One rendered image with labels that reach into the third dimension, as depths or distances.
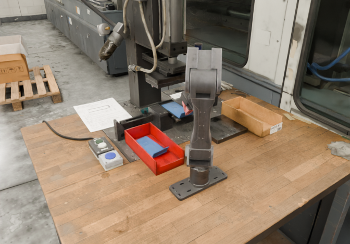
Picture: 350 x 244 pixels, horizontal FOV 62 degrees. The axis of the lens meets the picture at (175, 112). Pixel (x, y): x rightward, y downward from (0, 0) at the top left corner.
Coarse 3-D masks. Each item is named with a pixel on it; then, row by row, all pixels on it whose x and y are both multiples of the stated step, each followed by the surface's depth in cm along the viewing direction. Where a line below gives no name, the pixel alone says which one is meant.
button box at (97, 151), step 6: (48, 126) 129; (54, 132) 125; (72, 138) 120; (78, 138) 119; (84, 138) 119; (90, 138) 119; (96, 138) 115; (102, 138) 115; (90, 144) 112; (96, 144) 111; (108, 144) 112; (96, 150) 108; (102, 150) 108; (108, 150) 108; (96, 156) 108
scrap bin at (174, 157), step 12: (132, 132) 117; (144, 132) 121; (156, 132) 117; (132, 144) 111; (168, 144) 111; (144, 156) 104; (168, 156) 109; (180, 156) 105; (156, 168) 98; (168, 168) 101
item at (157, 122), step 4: (152, 112) 127; (156, 116) 124; (164, 116) 123; (188, 116) 131; (156, 120) 125; (160, 120) 123; (164, 120) 124; (168, 120) 125; (184, 120) 132; (188, 120) 132; (192, 120) 133; (156, 124) 126; (160, 124) 123; (164, 124) 125; (168, 124) 126; (160, 128) 124; (164, 128) 125; (168, 128) 127
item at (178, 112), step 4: (164, 104) 129; (168, 104) 129; (172, 104) 129; (176, 104) 129; (168, 108) 125; (172, 108) 125; (176, 108) 125; (180, 108) 125; (172, 112) 122; (176, 112) 122; (180, 112) 122; (184, 112) 117; (192, 112) 121; (176, 116) 120; (180, 116) 117; (184, 116) 119
